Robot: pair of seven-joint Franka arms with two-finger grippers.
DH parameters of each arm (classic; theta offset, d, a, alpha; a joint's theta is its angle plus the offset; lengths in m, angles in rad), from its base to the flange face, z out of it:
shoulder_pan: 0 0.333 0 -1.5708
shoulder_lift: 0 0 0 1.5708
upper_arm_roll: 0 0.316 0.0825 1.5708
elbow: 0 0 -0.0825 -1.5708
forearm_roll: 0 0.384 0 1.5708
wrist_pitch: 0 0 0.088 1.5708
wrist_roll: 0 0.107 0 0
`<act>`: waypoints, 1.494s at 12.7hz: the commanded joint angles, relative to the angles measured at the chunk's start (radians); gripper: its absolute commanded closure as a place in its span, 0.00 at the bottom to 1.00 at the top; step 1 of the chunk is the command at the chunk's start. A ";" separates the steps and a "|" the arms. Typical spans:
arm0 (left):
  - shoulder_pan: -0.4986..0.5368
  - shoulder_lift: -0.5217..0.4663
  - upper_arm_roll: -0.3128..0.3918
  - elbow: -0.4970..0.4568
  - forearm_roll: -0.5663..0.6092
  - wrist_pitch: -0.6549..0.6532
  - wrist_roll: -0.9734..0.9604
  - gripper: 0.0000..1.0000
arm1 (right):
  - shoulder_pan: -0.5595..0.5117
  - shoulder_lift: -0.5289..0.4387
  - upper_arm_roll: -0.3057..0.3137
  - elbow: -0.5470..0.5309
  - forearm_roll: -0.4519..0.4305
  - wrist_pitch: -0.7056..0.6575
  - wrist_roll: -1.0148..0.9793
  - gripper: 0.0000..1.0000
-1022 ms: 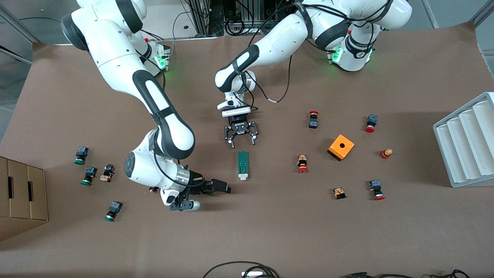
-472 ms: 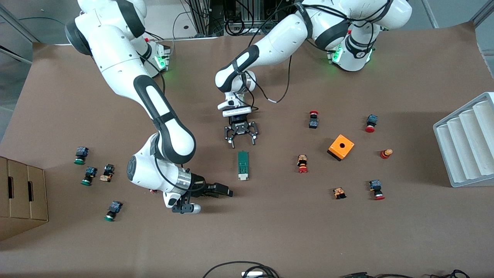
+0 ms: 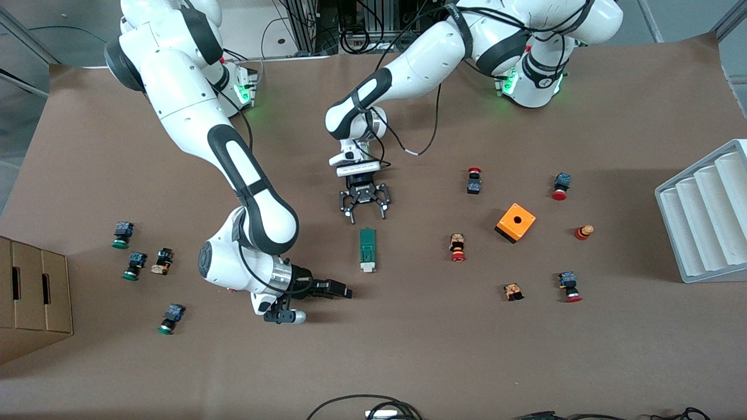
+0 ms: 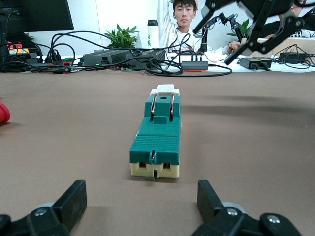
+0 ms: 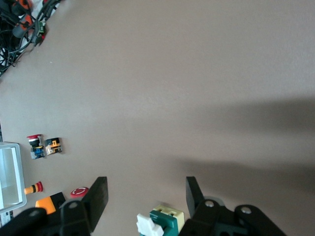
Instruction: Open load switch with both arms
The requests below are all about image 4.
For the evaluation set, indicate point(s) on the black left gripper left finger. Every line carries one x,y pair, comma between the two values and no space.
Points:
71,201

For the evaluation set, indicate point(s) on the person in dark shirt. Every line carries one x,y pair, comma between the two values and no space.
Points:
232,46

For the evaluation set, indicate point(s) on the black usb hub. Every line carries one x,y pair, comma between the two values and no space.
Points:
194,65

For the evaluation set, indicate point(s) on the small black desk robot arm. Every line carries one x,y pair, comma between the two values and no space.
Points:
203,46

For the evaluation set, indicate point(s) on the orange labelled device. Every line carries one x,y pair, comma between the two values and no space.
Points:
18,51

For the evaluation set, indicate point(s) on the green potted plant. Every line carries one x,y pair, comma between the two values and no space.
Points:
123,37
243,27

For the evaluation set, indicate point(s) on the black monitor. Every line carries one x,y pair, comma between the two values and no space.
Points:
37,14

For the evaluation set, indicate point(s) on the white bottle black lid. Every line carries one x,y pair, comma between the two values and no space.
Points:
152,34

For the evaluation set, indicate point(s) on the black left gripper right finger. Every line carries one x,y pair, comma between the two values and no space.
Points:
209,201

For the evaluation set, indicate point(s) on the man in white shirt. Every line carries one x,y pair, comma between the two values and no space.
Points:
183,14

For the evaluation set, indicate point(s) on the red mushroom button orange block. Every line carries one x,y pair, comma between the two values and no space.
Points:
3,114

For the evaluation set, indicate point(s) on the green circuit board module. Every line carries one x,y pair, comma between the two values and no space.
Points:
157,145

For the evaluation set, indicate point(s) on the black power supply box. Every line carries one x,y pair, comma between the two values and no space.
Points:
150,55
98,57

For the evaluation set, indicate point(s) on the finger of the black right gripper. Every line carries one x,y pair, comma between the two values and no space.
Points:
258,27
204,22

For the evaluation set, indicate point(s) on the tan cardboard box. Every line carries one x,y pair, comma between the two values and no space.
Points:
295,41

